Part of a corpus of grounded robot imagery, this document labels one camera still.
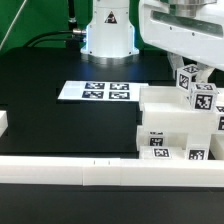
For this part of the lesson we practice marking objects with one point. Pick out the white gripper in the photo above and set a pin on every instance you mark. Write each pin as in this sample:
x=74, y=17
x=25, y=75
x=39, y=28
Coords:
x=193, y=29

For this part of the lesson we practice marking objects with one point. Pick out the white tagged cube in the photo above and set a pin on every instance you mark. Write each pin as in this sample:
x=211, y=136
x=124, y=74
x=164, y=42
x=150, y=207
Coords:
x=203, y=96
x=185, y=76

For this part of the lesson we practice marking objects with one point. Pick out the white chair back frame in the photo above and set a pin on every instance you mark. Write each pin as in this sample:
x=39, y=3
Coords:
x=166, y=109

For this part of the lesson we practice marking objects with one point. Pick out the white chair seat part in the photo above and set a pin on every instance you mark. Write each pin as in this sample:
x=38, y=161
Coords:
x=195, y=146

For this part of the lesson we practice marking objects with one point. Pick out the white right fence bar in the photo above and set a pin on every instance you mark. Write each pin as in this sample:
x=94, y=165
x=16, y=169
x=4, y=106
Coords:
x=217, y=147

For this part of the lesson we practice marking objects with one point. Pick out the white fence bar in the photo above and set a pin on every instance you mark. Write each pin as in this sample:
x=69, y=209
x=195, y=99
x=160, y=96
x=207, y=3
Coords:
x=217, y=147
x=115, y=172
x=3, y=122

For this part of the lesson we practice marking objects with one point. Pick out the white marker base sheet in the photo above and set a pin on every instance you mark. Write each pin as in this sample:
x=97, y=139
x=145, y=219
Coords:
x=101, y=91

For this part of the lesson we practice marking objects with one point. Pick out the black vertical pole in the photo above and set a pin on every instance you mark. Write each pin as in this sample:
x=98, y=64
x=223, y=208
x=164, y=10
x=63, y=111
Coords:
x=71, y=11

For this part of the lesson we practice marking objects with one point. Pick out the white front fence bar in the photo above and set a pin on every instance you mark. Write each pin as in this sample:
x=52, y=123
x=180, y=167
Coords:
x=115, y=172

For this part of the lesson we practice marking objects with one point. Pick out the white left fence bar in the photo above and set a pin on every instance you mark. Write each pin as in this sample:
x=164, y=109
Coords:
x=3, y=122

